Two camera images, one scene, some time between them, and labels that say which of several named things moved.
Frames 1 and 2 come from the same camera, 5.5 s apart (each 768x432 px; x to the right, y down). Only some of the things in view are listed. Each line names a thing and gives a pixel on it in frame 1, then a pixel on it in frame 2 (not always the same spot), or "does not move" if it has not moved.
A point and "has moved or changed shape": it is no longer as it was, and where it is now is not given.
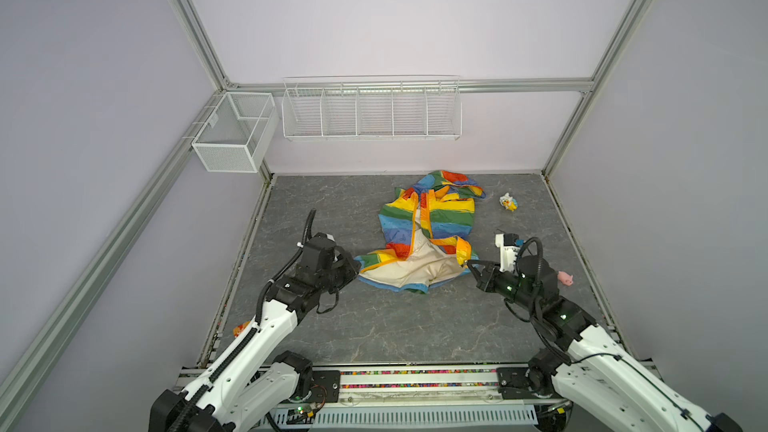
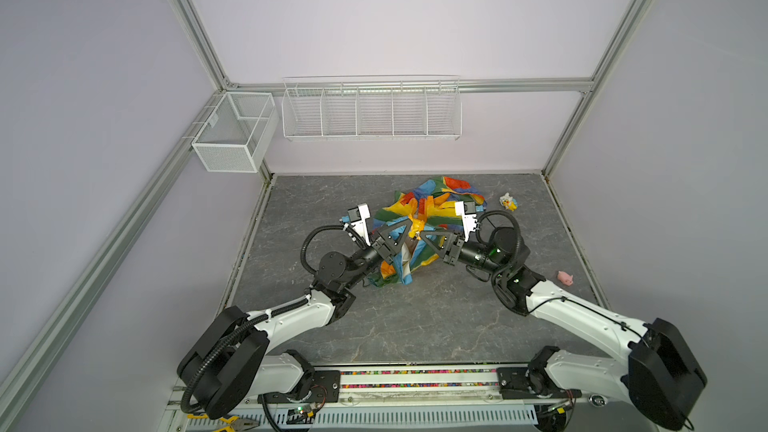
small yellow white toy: x=508 y=202 does not move
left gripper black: x=351 y=267 → x=380 y=246
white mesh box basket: x=238 y=133 does not move
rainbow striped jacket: x=428 y=229 has moved or changed shape
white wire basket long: x=372 y=108 does not move
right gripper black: x=485 y=280 → x=452 y=253
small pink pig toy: x=565 y=278 does not move
